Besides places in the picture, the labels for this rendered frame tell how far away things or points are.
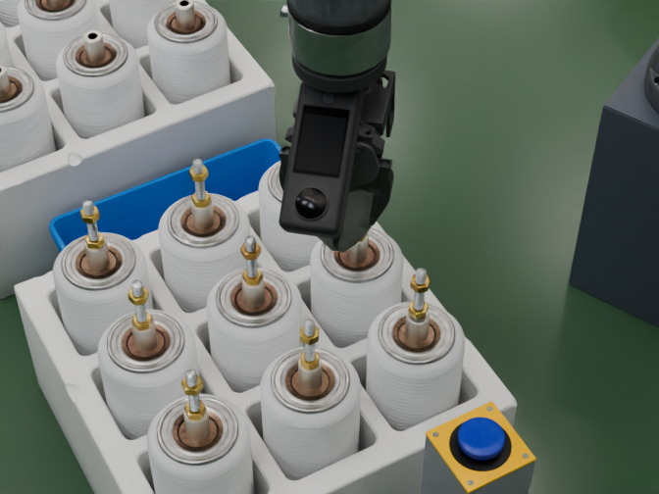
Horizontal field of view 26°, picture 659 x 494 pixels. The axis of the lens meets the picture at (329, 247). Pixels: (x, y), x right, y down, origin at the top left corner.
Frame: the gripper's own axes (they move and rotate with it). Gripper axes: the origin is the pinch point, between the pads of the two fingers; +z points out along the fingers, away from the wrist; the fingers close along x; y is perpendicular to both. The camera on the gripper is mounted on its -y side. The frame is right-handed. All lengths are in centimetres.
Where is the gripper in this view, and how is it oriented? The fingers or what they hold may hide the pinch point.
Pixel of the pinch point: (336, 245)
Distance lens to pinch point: 119.7
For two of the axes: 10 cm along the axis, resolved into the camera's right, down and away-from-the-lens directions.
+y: 2.0, -7.4, 6.4
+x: -9.8, -1.4, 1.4
